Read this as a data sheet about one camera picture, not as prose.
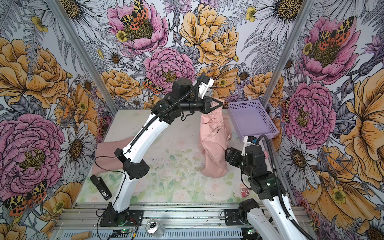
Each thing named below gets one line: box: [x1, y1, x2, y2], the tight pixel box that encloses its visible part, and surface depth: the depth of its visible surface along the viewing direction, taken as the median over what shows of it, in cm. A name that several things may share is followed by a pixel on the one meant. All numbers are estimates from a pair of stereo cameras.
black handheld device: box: [90, 175, 113, 201], surface depth 83 cm
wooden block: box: [71, 231, 92, 240], surface depth 70 cm
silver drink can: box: [145, 218, 165, 238], surface depth 62 cm
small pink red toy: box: [240, 188, 251, 198], surface depth 80 cm
